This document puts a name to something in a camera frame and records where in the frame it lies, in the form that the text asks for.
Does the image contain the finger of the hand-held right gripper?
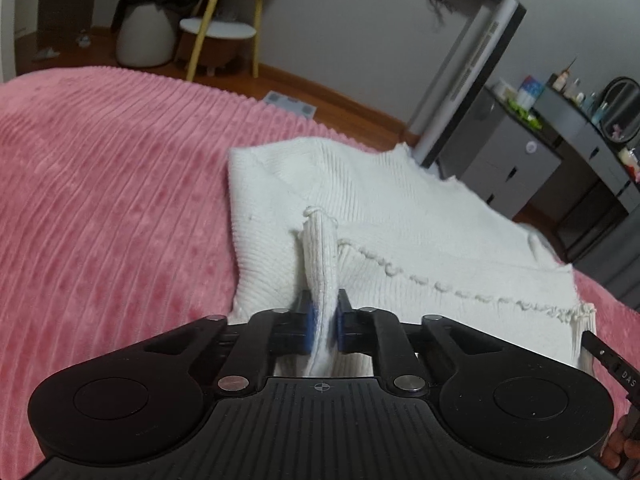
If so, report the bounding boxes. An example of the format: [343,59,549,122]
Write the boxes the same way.
[580,329,615,370]

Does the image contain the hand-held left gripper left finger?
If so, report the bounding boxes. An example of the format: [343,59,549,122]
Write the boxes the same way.
[142,290,321,393]

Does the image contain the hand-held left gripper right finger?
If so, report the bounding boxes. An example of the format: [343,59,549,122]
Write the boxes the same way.
[335,289,502,397]

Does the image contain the white ribbed knit sweater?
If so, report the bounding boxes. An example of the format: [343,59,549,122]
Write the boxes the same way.
[227,135,599,379]

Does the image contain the person's right hand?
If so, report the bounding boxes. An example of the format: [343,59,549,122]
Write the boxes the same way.
[599,412,632,477]

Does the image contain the grey vanity desk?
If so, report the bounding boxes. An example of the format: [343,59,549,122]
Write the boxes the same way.
[534,84,640,263]

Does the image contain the grey drawer cabinet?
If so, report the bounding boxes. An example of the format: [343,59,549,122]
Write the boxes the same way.
[459,85,563,219]

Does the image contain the bathroom scale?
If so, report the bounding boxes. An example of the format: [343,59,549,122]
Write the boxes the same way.
[264,90,319,121]

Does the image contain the pink ribbed blanket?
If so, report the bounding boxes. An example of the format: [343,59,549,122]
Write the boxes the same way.
[0,64,640,480]

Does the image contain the round vanity mirror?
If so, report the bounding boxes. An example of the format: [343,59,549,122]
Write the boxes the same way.
[591,76,640,142]

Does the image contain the green packet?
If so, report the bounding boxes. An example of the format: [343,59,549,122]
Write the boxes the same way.
[506,98,544,127]

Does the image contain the blue and white box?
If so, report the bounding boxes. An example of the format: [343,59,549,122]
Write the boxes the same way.
[515,76,546,109]

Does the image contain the reed diffuser bottle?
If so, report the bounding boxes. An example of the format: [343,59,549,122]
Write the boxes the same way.
[549,56,577,99]

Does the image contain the white tower air conditioner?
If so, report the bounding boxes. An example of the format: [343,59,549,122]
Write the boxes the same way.
[406,0,527,169]

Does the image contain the round side table yellow legs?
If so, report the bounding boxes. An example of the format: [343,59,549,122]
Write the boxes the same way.
[177,0,281,81]

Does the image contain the white round stool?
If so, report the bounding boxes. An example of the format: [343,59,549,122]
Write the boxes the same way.
[116,2,177,67]

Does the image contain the black hanging cable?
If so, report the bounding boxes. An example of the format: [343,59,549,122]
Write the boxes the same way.
[427,0,453,28]

